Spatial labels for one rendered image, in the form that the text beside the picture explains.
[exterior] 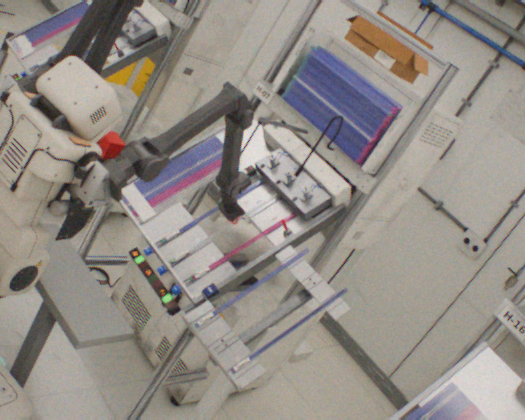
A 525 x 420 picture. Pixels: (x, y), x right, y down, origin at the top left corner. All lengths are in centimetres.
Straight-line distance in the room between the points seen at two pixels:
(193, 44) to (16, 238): 194
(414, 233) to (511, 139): 83
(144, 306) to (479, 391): 161
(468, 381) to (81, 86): 152
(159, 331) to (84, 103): 150
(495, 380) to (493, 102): 207
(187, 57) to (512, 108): 189
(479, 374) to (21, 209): 154
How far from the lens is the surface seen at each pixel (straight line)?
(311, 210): 239
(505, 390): 219
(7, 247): 190
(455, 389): 214
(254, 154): 268
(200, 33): 349
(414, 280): 394
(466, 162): 384
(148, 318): 298
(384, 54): 286
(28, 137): 173
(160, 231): 250
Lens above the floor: 192
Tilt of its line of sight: 21 degrees down
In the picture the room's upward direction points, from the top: 33 degrees clockwise
